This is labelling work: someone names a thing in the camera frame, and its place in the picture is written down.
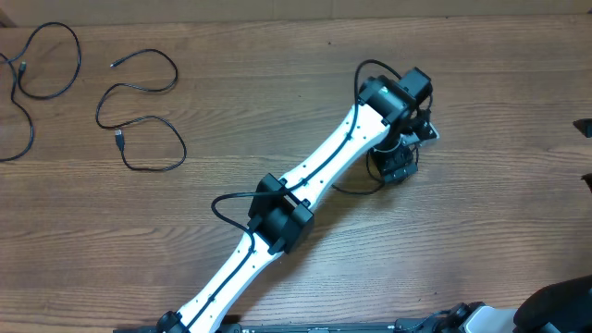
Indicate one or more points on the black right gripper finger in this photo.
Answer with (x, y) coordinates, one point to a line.
(587, 178)
(584, 125)

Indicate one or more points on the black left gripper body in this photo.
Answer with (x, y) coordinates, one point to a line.
(391, 155)

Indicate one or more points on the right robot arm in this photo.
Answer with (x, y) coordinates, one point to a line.
(564, 306)

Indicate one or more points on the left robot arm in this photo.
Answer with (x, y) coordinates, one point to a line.
(386, 124)

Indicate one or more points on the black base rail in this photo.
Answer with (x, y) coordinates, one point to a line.
(427, 324)

